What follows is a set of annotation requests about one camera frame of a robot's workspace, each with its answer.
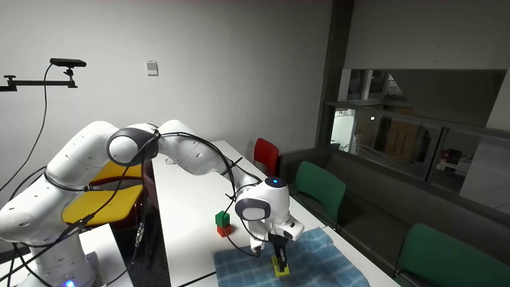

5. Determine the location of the black camera on boom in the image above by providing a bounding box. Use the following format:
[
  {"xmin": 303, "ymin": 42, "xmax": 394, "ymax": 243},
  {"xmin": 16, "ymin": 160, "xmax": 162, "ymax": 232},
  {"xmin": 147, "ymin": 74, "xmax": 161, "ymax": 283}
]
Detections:
[{"xmin": 0, "ymin": 56, "xmax": 88, "ymax": 93}]

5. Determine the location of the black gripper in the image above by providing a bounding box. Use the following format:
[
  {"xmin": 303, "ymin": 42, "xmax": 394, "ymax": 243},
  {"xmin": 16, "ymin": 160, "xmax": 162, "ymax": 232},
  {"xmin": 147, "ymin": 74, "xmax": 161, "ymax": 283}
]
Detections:
[{"xmin": 266, "ymin": 230, "xmax": 292, "ymax": 275}]

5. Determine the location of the blue checked towel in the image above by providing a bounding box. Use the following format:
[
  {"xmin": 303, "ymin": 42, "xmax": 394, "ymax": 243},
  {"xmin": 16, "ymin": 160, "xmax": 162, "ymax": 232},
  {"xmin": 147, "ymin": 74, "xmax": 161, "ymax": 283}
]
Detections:
[{"xmin": 212, "ymin": 227, "xmax": 371, "ymax": 287}]

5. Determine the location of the green chair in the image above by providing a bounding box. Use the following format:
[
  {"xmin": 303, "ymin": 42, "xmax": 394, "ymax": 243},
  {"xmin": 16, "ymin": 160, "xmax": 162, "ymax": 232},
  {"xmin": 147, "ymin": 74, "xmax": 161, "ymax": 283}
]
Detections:
[
  {"xmin": 295, "ymin": 160, "xmax": 349, "ymax": 225},
  {"xmin": 395, "ymin": 224, "xmax": 510, "ymax": 287}
]

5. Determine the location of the green cube block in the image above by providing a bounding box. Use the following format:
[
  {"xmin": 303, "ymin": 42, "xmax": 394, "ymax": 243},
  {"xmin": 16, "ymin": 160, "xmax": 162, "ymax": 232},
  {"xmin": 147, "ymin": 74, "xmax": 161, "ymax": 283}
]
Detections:
[{"xmin": 213, "ymin": 211, "xmax": 231, "ymax": 228}]

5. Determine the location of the interior glass window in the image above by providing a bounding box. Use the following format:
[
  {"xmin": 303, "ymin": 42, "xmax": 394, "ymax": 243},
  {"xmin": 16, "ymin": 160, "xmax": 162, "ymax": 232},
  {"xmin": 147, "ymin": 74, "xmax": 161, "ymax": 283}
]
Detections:
[{"xmin": 330, "ymin": 67, "xmax": 510, "ymax": 214}]

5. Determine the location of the red chair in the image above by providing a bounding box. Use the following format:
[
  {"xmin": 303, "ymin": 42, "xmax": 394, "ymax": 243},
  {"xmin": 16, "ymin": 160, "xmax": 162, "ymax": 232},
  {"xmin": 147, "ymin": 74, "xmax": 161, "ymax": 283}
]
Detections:
[{"xmin": 252, "ymin": 138, "xmax": 282, "ymax": 179}]

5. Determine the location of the red cube block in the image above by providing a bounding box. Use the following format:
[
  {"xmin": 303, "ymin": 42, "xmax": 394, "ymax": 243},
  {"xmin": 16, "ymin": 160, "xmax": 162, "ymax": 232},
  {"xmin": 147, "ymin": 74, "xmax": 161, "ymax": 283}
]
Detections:
[{"xmin": 215, "ymin": 224, "xmax": 236, "ymax": 240}]

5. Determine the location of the yellow chair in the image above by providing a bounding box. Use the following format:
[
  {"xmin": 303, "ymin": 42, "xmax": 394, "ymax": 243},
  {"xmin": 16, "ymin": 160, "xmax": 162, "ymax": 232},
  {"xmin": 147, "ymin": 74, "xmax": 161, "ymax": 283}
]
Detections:
[{"xmin": 60, "ymin": 158, "xmax": 148, "ymax": 230}]

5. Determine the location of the black camera cable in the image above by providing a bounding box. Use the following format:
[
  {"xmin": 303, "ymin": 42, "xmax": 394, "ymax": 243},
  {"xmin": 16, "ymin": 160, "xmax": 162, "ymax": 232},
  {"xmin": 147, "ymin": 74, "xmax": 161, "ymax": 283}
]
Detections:
[{"xmin": 0, "ymin": 66, "xmax": 53, "ymax": 195}]

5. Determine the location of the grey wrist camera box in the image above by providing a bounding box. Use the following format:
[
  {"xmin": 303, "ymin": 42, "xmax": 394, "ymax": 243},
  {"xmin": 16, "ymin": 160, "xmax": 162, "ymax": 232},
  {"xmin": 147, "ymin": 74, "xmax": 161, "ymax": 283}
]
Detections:
[{"xmin": 272, "ymin": 216, "xmax": 306, "ymax": 243}]

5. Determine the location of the dark grey wall pillar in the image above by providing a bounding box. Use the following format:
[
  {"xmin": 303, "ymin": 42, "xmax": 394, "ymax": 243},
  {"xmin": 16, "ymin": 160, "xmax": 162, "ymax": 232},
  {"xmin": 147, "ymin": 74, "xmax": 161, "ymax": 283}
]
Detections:
[{"xmin": 315, "ymin": 0, "xmax": 357, "ymax": 152}]

